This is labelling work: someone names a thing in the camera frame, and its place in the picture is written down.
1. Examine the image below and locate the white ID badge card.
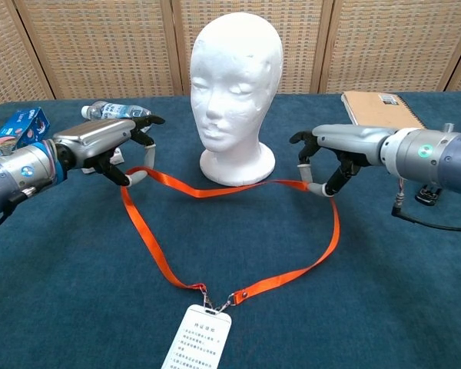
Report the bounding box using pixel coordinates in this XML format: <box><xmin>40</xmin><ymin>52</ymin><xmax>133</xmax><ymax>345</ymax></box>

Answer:
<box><xmin>161</xmin><ymin>304</ymin><xmax>232</xmax><ymax>369</ymax></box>

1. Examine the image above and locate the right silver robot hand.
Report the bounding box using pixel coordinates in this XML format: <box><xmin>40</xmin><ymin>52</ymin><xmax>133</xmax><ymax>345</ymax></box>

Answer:
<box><xmin>289</xmin><ymin>123</ymin><xmax>400</xmax><ymax>198</ymax></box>

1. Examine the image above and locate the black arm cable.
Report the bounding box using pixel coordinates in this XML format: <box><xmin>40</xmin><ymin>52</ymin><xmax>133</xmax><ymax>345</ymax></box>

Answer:
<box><xmin>0</xmin><ymin>188</ymin><xmax>35</xmax><ymax>238</ymax></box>
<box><xmin>391</xmin><ymin>180</ymin><xmax>461</xmax><ymax>233</ymax></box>

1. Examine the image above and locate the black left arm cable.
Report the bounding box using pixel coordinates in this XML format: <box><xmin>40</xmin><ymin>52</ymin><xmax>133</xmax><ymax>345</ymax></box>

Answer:
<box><xmin>0</xmin><ymin>188</ymin><xmax>35</xmax><ymax>238</ymax></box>

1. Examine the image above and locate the woven rattan folding screen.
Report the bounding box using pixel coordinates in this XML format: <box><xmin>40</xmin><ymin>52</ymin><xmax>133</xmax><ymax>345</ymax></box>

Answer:
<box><xmin>0</xmin><ymin>0</ymin><xmax>461</xmax><ymax>111</ymax></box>

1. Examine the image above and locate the orange lanyard strap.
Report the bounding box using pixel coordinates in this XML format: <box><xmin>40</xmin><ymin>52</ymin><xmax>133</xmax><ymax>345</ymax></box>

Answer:
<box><xmin>121</xmin><ymin>165</ymin><xmax>341</xmax><ymax>312</ymax></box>

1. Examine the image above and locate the blue Oreo cookie box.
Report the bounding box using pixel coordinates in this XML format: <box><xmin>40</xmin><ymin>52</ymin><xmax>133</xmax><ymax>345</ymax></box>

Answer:
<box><xmin>0</xmin><ymin>106</ymin><xmax>51</xmax><ymax>157</ymax></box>

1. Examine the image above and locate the white foam mannequin head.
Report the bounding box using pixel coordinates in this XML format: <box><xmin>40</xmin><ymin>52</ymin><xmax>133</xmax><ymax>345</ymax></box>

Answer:
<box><xmin>189</xmin><ymin>11</ymin><xmax>284</xmax><ymax>188</ymax></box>

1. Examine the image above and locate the brown spiral notebook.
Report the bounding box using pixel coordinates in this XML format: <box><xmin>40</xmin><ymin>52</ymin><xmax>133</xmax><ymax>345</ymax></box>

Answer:
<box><xmin>340</xmin><ymin>91</ymin><xmax>426</xmax><ymax>130</ymax></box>

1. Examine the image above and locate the blue felt table cover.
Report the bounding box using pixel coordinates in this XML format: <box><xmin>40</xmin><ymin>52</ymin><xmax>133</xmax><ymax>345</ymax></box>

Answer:
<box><xmin>0</xmin><ymin>91</ymin><xmax>461</xmax><ymax>369</ymax></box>

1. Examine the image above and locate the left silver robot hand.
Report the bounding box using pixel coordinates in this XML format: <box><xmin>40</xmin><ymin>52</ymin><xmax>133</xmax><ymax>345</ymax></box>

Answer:
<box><xmin>53</xmin><ymin>114</ymin><xmax>166</xmax><ymax>188</ymax></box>

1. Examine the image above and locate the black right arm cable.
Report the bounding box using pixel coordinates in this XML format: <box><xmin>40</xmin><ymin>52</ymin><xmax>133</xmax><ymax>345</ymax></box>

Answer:
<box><xmin>391</xmin><ymin>180</ymin><xmax>461</xmax><ymax>233</ymax></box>

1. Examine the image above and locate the clear plastic water bottle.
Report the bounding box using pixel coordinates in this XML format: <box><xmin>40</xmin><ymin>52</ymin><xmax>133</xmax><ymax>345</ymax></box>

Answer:
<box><xmin>81</xmin><ymin>100</ymin><xmax>152</xmax><ymax>121</ymax></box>

